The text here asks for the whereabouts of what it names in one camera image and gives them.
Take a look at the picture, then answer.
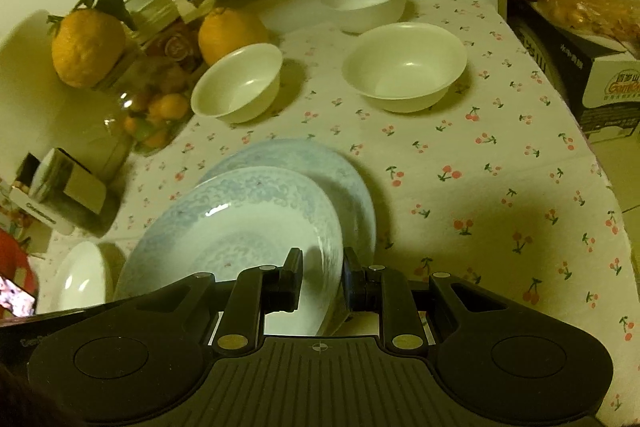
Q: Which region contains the white kitchen appliance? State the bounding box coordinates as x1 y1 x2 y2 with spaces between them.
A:
0 9 136 188

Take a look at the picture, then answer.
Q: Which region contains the glass jar of kumquats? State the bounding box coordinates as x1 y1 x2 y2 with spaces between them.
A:
102 32 211 158

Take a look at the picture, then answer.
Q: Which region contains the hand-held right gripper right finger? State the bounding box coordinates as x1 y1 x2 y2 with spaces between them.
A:
342 248 501 354

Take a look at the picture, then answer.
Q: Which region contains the flat white box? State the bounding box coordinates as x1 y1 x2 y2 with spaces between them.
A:
9 184 76 235

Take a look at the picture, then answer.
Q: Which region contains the large orange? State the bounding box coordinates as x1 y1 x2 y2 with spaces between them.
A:
198 7 271 66

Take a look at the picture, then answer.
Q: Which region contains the cherry print tablecloth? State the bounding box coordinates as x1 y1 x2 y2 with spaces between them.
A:
30 0 638 413

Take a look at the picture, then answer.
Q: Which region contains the round metal tin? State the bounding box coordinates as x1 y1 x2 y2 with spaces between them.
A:
27 147 108 215

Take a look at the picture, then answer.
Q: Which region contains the small white bowl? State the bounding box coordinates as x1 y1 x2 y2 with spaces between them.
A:
191 43 284 124
320 0 406 34

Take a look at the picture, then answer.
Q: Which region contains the stack of white papers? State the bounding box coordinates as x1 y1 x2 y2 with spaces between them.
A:
125 0 183 45

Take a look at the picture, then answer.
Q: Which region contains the printed cardboard box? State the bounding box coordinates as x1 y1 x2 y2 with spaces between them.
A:
510 0 640 142

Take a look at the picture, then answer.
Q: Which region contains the blue patterned plate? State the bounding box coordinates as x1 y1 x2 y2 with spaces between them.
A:
114 167 345 338
197 138 377 323

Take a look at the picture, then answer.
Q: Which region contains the large white bowl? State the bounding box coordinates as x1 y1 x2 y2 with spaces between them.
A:
342 22 469 113

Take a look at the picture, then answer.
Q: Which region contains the red stool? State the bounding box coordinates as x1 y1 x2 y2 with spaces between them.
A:
0 229 38 323

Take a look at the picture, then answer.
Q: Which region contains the phone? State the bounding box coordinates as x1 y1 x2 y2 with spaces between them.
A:
0 274 37 315

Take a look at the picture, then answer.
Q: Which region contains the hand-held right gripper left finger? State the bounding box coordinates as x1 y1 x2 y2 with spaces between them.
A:
135 249 304 355

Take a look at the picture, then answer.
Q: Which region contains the small white plate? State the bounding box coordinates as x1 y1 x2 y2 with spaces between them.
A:
50 241 115 314

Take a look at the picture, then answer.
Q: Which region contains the orange with green leaves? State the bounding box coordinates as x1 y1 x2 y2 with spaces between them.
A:
47 0 138 88

